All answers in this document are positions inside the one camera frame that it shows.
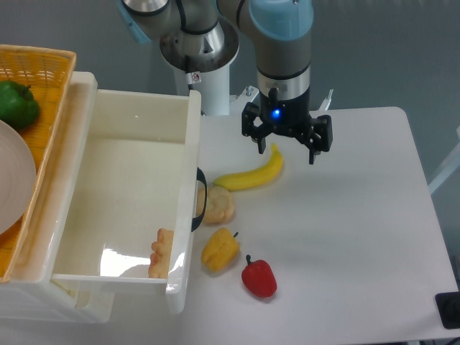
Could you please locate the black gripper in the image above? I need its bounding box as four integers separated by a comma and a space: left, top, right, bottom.
241, 89, 333, 165

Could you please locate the white top drawer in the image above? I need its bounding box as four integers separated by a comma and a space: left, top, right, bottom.
52, 90, 201, 313

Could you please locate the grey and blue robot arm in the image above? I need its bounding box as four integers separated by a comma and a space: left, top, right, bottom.
119, 1, 333, 160

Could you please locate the orange pastry in drawer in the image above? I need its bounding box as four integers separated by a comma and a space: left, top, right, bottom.
148, 228, 174, 279

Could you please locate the white drawer cabinet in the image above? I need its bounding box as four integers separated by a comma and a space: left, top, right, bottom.
1, 72, 114, 323

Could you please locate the yellow banana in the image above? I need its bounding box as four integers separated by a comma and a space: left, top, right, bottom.
213, 143, 284, 191

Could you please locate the beige bread roll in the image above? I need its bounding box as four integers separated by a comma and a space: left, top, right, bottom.
195, 186, 235, 225

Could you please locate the yellow bell pepper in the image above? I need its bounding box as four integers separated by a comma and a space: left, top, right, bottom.
201, 227, 240, 272

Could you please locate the red bell pepper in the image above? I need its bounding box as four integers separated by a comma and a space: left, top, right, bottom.
241, 254, 277, 298

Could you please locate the black device at table edge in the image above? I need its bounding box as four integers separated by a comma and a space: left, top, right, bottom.
435, 291, 460, 329

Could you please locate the orange woven basket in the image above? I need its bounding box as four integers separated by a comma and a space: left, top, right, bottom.
1, 44, 76, 283

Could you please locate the green bell pepper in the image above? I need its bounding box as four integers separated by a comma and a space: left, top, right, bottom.
1, 80, 40, 131

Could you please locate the white plate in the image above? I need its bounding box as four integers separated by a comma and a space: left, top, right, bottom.
0, 121, 36, 234

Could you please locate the black drawer handle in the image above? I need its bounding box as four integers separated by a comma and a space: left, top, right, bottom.
191, 167, 208, 232

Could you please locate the white metal frame bar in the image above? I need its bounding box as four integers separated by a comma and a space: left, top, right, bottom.
428, 142, 459, 195

